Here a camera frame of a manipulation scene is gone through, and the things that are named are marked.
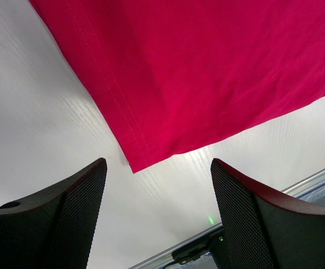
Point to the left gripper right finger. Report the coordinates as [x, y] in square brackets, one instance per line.
[265, 228]

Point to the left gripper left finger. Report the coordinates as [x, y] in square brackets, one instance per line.
[54, 227]

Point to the magenta t shirt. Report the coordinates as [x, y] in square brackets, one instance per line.
[171, 77]

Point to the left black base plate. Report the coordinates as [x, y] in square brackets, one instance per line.
[197, 247]

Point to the aluminium front rail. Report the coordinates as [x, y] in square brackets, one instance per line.
[311, 189]

